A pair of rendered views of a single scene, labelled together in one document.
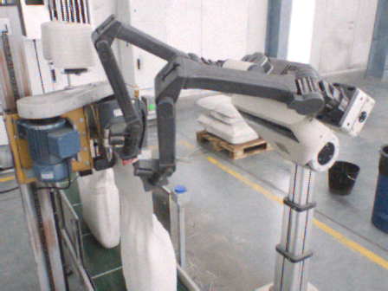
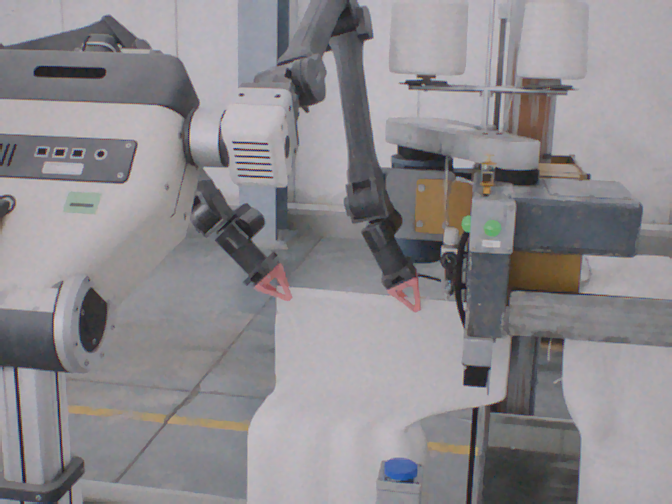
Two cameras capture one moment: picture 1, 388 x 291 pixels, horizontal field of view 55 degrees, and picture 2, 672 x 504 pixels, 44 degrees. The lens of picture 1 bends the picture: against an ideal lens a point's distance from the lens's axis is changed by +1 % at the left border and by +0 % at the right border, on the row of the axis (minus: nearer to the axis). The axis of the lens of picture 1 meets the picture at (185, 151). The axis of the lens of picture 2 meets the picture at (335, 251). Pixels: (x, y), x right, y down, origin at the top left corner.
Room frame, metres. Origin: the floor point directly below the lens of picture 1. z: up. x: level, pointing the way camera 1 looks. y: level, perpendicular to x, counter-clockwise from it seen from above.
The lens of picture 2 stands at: (2.47, -1.10, 1.59)
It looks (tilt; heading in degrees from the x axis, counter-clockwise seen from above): 14 degrees down; 129
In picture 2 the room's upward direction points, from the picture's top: 1 degrees clockwise
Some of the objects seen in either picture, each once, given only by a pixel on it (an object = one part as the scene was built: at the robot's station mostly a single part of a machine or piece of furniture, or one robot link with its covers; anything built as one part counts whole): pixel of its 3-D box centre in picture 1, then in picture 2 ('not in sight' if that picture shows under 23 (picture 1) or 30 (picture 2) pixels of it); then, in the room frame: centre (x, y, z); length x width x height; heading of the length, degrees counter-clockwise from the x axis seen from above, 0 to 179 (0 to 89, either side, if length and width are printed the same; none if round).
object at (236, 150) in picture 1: (249, 135); not in sight; (4.73, -0.88, 0.07); 1.20 x 0.82 x 0.14; 121
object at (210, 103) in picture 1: (223, 100); not in sight; (4.74, -0.53, 0.56); 0.66 x 0.43 x 0.15; 117
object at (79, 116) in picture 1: (47, 137); (521, 226); (1.63, 0.64, 1.18); 0.34 x 0.25 x 0.31; 119
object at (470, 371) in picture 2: not in sight; (476, 372); (1.77, 0.22, 0.98); 0.09 x 0.05 x 0.05; 119
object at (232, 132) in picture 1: (242, 126); not in sight; (4.40, -0.73, 0.32); 0.66 x 0.43 x 0.15; 121
